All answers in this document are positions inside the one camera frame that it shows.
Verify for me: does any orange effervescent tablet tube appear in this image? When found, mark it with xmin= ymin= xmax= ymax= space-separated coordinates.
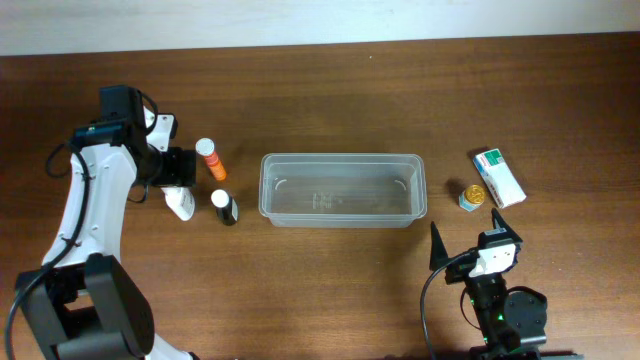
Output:
xmin=195 ymin=138 xmax=227 ymax=181

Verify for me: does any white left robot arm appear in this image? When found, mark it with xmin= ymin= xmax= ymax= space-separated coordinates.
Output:
xmin=8 ymin=85 xmax=196 ymax=359

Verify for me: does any clear plastic container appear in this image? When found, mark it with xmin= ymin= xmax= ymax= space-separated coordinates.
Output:
xmin=258 ymin=153 xmax=428 ymax=228

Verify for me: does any white medicine box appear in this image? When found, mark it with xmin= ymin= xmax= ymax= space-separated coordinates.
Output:
xmin=473 ymin=148 xmax=527 ymax=209

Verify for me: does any white bottle with clear cap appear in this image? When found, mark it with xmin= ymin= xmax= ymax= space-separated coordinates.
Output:
xmin=162 ymin=187 xmax=195 ymax=221

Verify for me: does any dark bottle with white cap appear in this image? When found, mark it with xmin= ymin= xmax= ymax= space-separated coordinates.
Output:
xmin=211 ymin=189 xmax=239 ymax=226

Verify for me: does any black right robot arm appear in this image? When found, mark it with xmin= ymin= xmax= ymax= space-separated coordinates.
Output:
xmin=420 ymin=209 xmax=548 ymax=359

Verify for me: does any small jar with gold lid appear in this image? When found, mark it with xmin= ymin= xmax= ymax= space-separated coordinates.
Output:
xmin=458 ymin=184 xmax=487 ymax=212

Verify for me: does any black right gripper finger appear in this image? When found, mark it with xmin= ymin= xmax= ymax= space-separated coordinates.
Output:
xmin=491 ymin=208 xmax=518 ymax=238
xmin=429 ymin=222 xmax=449 ymax=271

